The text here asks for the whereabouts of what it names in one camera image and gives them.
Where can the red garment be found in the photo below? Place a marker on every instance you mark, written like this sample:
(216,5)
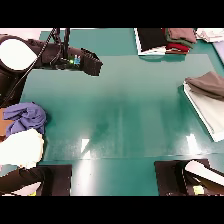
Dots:
(178,47)

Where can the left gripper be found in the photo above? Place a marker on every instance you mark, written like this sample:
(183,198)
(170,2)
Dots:
(90,62)

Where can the white T-shirt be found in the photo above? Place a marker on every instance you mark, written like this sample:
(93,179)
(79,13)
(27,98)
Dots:
(20,148)

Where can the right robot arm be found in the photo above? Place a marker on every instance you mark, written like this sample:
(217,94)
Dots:
(201,171)

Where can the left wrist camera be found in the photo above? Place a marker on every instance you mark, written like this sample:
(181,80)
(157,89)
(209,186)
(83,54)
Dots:
(66,41)

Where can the black garment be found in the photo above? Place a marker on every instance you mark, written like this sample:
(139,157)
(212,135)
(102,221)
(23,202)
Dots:
(151,38)

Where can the dark green garment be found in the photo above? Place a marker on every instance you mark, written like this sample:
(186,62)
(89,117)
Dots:
(176,42)

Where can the grey-brown garment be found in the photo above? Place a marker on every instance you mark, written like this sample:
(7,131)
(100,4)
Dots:
(182,34)
(208,83)

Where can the purple garment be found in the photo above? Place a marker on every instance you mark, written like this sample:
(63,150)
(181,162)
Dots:
(28,116)

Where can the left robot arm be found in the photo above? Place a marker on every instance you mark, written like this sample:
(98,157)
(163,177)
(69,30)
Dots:
(16,55)

